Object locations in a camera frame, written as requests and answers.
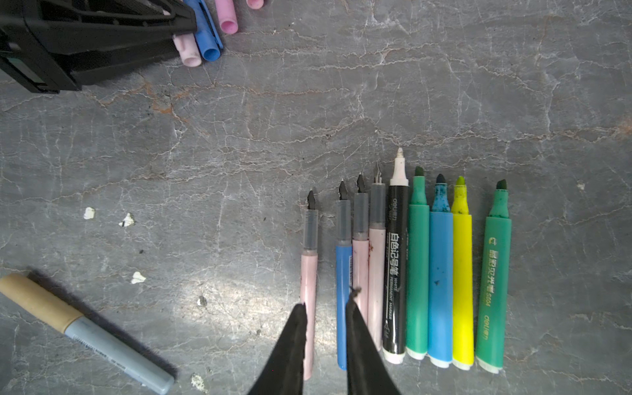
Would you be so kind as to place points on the light pink pen cap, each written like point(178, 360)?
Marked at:
point(188, 49)

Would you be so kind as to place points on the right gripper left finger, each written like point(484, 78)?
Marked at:
point(284, 370)

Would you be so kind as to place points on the blue marker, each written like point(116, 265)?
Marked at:
point(441, 277)

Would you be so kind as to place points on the light green marker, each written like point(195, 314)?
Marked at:
point(490, 343)

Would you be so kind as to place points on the black white pen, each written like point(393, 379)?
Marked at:
point(396, 260)

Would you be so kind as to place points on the yellow marker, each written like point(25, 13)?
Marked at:
point(463, 336)

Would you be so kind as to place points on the white scrap lower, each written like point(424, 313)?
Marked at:
point(198, 383)

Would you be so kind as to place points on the white scrap near pens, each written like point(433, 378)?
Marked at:
point(127, 221)

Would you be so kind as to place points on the light pink pen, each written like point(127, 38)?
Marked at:
point(309, 264)

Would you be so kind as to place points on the blue pen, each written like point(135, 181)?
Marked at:
point(343, 269)

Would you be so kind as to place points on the white paper scrap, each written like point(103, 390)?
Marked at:
point(137, 278)

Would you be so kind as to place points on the purple pink pen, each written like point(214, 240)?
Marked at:
point(361, 246)

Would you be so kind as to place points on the purple pink pen cap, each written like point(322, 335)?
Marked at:
point(227, 16)

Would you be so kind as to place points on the dark green marker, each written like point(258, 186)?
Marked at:
point(418, 268)

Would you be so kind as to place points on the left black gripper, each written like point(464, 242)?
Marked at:
point(31, 31)

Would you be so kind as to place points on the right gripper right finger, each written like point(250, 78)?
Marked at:
point(366, 373)

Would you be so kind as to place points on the small white scrap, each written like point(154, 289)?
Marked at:
point(89, 213)

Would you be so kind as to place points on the blue pen cap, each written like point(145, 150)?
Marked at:
point(208, 40)

